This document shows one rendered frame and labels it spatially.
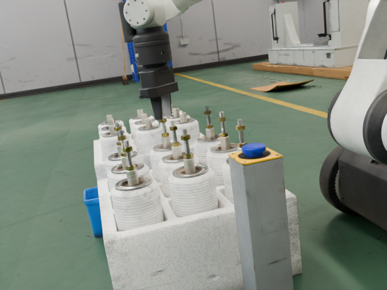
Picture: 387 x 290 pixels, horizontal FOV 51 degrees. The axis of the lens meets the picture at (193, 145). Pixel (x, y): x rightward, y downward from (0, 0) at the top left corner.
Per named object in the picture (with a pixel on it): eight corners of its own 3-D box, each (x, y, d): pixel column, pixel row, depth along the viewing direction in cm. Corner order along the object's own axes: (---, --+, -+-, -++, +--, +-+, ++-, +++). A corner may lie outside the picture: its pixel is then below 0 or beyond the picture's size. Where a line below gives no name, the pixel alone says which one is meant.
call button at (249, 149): (260, 152, 70) (259, 140, 70) (270, 157, 67) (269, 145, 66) (239, 156, 69) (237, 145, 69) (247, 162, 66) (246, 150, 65)
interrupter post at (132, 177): (131, 183, 83) (128, 167, 82) (141, 182, 82) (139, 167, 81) (125, 187, 81) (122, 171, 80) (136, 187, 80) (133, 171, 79)
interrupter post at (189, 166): (195, 170, 86) (193, 155, 85) (197, 173, 83) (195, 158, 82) (183, 172, 85) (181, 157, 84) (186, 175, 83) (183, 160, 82)
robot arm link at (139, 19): (174, 43, 103) (167, -4, 100) (159, 45, 93) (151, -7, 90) (134, 49, 106) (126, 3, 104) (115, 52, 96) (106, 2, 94)
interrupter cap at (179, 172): (204, 164, 88) (204, 161, 88) (212, 175, 81) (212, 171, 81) (170, 171, 87) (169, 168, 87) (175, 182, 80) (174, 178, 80)
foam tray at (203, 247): (237, 208, 124) (231, 152, 120) (303, 273, 87) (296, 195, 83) (109, 239, 116) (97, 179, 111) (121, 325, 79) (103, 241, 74)
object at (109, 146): (136, 179, 143) (126, 129, 138) (139, 187, 134) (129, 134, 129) (108, 184, 141) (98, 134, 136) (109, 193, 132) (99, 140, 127)
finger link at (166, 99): (171, 116, 105) (168, 92, 103) (162, 117, 107) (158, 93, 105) (175, 115, 106) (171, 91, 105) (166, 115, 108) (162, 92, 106)
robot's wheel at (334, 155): (384, 201, 116) (383, 133, 111) (397, 207, 111) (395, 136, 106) (320, 216, 112) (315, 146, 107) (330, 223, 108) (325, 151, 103)
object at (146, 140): (169, 172, 145) (160, 122, 141) (174, 180, 136) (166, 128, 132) (142, 178, 143) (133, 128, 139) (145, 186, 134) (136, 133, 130)
